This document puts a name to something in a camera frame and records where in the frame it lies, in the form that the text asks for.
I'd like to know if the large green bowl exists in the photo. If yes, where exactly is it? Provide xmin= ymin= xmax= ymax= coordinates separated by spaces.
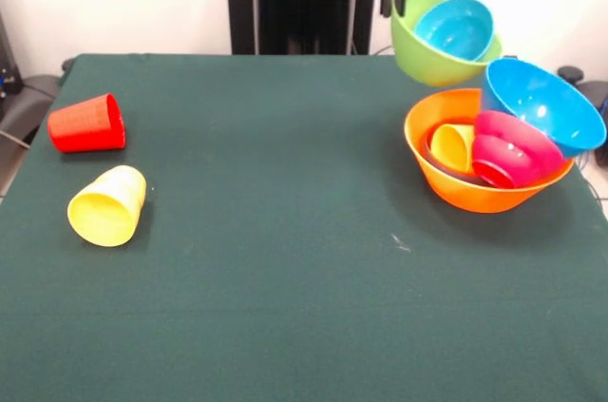
xmin=390 ymin=0 xmax=504 ymax=87

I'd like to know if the yellow cup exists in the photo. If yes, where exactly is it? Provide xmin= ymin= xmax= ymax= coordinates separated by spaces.
xmin=430 ymin=123 xmax=477 ymax=175
xmin=66 ymin=179 xmax=140 ymax=248

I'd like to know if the dark green tablecloth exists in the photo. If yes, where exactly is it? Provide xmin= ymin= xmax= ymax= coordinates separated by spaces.
xmin=0 ymin=53 xmax=608 ymax=402

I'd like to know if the red cup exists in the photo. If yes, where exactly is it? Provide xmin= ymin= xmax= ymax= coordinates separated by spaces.
xmin=47 ymin=92 xmax=127 ymax=154

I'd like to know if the small light blue bowl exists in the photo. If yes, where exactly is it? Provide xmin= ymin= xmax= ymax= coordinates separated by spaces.
xmin=412 ymin=0 xmax=495 ymax=63

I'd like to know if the large blue bowl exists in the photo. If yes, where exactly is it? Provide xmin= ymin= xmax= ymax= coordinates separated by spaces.
xmin=481 ymin=58 xmax=608 ymax=159

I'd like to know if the large orange-yellow bowl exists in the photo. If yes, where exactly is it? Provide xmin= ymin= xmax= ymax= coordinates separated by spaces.
xmin=403 ymin=87 xmax=576 ymax=214

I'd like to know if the orange-yellow cup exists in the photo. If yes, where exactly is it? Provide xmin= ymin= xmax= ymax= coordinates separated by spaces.
xmin=97 ymin=164 xmax=147 ymax=213

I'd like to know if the small magenta bowl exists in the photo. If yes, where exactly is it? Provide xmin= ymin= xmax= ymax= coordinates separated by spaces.
xmin=471 ymin=109 xmax=566 ymax=190

